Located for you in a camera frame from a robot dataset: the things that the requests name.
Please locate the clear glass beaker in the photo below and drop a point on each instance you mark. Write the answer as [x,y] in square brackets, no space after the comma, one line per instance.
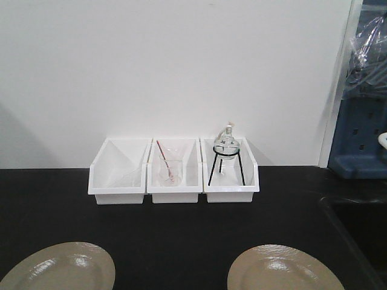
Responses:
[176,167]

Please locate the clear plastic bag of pegs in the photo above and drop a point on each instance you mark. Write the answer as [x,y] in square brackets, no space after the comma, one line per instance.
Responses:
[366,76]

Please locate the left white storage bin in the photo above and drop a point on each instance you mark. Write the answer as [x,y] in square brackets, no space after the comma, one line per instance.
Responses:
[117,174]

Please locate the tan ceramic plate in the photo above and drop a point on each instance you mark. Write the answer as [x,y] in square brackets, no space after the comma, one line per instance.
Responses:
[273,266]
[68,265]

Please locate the white lab faucet green knobs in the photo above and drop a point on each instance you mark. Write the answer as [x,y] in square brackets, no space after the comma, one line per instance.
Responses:
[382,139]

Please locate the blue-grey pegboard drying rack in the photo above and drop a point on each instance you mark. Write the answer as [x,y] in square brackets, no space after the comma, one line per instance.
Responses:
[356,152]

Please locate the black lab sink basin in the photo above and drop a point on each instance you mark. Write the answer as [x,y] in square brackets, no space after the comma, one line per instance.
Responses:
[362,225]

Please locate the round glass flask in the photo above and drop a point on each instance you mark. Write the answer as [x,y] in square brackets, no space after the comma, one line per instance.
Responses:
[225,145]

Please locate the white storage bin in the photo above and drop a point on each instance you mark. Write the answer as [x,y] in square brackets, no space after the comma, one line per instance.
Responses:
[117,174]
[233,180]
[187,150]

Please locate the red glass stirring rod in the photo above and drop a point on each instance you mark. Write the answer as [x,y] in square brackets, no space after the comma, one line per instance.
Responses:
[170,175]

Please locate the middle white storage bin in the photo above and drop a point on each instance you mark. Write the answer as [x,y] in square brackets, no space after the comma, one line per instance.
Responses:
[187,150]

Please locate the right white storage bin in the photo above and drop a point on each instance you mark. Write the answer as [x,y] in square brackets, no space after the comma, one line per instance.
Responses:
[233,180]

